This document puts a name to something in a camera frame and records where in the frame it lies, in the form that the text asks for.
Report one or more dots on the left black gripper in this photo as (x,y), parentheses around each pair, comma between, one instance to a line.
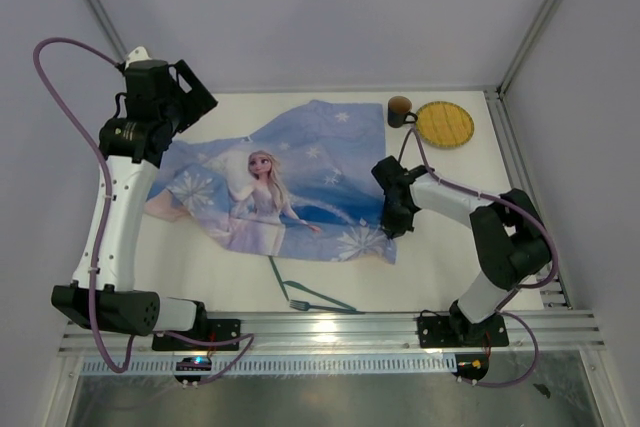
(198,100)

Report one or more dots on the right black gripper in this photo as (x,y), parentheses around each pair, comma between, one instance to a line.
(394,227)

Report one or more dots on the blue pink Elsa cloth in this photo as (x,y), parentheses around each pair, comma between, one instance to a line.
(299,187)

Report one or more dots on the teal plastic spoon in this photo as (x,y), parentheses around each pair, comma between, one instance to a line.
(278,277)

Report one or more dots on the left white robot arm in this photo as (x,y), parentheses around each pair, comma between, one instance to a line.
(102,291)

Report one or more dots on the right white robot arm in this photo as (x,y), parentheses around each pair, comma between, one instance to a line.
(510,239)

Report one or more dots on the yellow woven round plate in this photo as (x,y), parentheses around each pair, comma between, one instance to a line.
(444,124)

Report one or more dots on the brown paper cup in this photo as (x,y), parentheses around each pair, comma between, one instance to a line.
(399,112)

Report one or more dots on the teal plastic knife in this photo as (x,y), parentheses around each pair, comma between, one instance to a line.
(300,287)

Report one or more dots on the dark teal plastic fork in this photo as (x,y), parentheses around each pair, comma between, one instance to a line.
(304,306)

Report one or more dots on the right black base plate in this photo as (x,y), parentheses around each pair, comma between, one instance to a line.
(445,331)

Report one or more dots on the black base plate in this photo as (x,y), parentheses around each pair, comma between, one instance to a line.
(445,331)
(214,330)

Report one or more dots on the white slotted cable duct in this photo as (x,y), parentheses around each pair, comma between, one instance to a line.
(329,364)

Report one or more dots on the right aluminium side rail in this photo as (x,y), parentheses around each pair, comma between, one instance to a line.
(554,293)

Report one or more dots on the aluminium front rail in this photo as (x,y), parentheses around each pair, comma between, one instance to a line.
(298,332)

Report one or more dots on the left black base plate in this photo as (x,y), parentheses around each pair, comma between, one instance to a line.
(214,330)

